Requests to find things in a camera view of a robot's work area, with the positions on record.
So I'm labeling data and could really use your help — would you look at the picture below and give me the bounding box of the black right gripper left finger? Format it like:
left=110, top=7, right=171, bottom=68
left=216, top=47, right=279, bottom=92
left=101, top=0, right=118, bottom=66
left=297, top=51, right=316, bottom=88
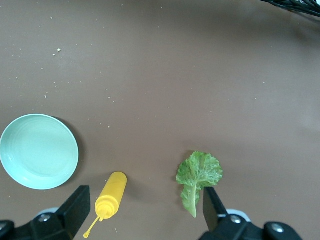
left=0, top=185, right=91, bottom=240

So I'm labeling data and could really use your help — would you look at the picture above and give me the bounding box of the black cable tangle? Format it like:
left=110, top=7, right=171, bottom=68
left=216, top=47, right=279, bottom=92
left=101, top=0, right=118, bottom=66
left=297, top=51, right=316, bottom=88
left=258, top=0, right=320, bottom=16

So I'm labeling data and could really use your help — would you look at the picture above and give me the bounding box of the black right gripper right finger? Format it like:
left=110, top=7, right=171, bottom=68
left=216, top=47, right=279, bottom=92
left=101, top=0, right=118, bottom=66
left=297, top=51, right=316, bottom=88
left=199, top=186, right=303, bottom=240

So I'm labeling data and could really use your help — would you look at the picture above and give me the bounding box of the green lettuce leaf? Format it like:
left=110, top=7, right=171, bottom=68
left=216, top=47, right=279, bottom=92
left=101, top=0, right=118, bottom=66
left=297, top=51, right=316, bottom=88
left=175, top=150, right=224, bottom=219

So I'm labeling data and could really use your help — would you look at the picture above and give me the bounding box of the mint green plate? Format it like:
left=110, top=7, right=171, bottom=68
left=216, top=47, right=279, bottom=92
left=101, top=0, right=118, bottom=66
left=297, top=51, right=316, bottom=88
left=0, top=113, right=80, bottom=190

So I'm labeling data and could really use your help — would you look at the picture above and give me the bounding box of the yellow squeeze bottle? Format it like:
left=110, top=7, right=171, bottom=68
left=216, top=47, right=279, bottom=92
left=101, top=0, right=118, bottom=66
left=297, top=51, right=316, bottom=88
left=83, top=171, right=128, bottom=239

